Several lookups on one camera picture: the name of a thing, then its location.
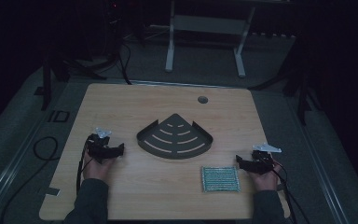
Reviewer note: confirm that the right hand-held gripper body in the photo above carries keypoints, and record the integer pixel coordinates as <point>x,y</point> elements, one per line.
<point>263,157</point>

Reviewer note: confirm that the green woven dish cloth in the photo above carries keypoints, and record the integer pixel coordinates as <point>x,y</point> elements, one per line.
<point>220,179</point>

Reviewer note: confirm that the grey tape strip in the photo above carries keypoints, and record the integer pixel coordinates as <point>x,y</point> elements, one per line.
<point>52,191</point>

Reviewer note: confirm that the dark grey corner shelf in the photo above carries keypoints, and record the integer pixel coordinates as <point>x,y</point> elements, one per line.
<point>175,138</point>

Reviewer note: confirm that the person's right hand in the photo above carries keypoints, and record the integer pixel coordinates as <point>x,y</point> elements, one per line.
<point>265,181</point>

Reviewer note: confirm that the person's left hand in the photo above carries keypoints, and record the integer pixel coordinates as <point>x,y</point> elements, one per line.
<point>97,169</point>

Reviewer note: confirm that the round grey table grommet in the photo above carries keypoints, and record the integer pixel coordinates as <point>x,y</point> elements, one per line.
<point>202,100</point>

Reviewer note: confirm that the white metal stand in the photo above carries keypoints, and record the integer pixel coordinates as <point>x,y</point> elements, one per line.
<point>205,25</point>

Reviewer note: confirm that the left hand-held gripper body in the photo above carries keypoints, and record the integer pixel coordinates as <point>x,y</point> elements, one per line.
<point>97,143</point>

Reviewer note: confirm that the metal floor rail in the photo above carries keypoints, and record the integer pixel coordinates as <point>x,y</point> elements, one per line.
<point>12,172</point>
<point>321,161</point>

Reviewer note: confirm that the black tripod stand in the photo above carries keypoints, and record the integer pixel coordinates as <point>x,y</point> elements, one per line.
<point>301,90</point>
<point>46,84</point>

